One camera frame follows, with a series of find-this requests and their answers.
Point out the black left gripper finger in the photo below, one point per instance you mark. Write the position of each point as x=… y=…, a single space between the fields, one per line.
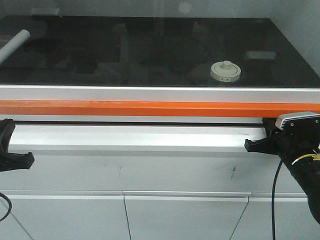
x=7 y=127
x=15 y=161

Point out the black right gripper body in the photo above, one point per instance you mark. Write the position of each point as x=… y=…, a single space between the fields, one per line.
x=300 y=152

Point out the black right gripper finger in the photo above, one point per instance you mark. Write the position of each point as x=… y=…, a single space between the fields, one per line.
x=269 y=124
x=266 y=146

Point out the fume hood sash orange handle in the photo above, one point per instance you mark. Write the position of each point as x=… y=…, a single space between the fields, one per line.
x=153 y=104

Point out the glass jar with cream lid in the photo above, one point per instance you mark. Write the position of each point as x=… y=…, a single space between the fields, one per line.
x=225 y=71

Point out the grey rolled paper tube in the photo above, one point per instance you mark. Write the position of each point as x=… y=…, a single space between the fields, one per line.
x=13 y=44

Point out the white cabinet door centre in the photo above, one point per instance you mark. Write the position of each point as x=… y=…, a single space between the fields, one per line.
x=155 y=217

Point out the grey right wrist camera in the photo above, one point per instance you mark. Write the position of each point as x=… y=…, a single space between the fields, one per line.
x=289 y=119

